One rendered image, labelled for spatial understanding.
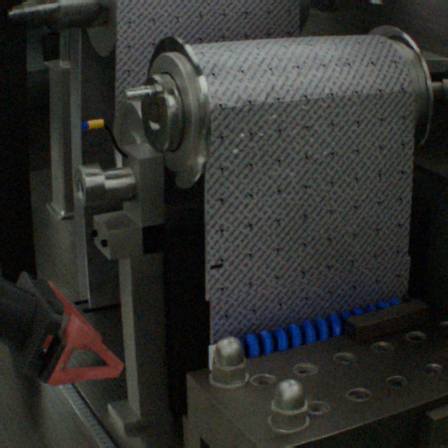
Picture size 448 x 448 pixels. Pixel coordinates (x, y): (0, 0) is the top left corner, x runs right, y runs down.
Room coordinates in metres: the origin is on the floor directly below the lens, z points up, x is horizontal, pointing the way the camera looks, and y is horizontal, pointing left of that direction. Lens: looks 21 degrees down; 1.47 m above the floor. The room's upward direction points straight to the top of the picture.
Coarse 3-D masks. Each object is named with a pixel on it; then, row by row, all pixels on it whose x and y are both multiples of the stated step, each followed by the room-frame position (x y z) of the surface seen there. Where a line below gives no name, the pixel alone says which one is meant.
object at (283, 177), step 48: (336, 96) 0.90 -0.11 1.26; (384, 96) 0.92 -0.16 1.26; (240, 144) 0.85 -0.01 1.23; (288, 144) 0.87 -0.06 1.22; (336, 144) 0.90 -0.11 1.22; (384, 144) 0.92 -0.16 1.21; (240, 192) 0.85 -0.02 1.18; (288, 192) 0.87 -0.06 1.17; (336, 192) 0.90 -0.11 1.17; (384, 192) 0.92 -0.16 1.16; (240, 240) 0.85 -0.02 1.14; (288, 240) 0.88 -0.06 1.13; (336, 240) 0.90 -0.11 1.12; (384, 240) 0.93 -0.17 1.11; (240, 288) 0.85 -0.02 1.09
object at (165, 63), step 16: (400, 48) 0.98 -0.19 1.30; (160, 64) 0.91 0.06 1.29; (176, 64) 0.87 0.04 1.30; (176, 80) 0.87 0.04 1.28; (416, 80) 0.95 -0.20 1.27; (192, 96) 0.85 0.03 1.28; (416, 96) 0.95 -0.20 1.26; (192, 112) 0.84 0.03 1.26; (416, 112) 0.95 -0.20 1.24; (192, 128) 0.84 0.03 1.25; (192, 144) 0.84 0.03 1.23; (176, 160) 0.87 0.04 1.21; (192, 160) 0.85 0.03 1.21
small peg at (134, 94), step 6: (126, 90) 0.87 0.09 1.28; (132, 90) 0.87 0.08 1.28; (138, 90) 0.87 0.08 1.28; (144, 90) 0.88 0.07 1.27; (150, 90) 0.88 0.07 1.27; (126, 96) 0.87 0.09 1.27; (132, 96) 0.87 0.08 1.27; (138, 96) 0.87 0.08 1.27; (144, 96) 0.88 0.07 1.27; (150, 96) 0.88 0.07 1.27; (126, 102) 0.87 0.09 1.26
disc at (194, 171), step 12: (168, 36) 0.91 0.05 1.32; (156, 48) 0.93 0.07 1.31; (168, 48) 0.90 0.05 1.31; (180, 48) 0.88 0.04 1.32; (192, 60) 0.85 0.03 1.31; (192, 72) 0.85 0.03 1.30; (204, 84) 0.84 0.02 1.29; (204, 96) 0.83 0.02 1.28; (204, 108) 0.83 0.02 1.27; (204, 120) 0.83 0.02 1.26; (204, 132) 0.83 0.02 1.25; (204, 144) 0.83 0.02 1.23; (204, 156) 0.83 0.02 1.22; (168, 168) 0.91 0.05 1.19; (192, 168) 0.85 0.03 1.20; (204, 168) 0.84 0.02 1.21; (180, 180) 0.88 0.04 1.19; (192, 180) 0.85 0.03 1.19
